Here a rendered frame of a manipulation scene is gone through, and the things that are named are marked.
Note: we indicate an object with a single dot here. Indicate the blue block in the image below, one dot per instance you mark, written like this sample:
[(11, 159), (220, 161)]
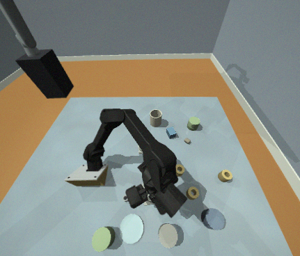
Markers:
[(171, 132)]

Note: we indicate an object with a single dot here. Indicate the green cylinder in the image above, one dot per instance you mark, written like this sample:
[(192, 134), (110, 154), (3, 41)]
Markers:
[(193, 123), (103, 238)]

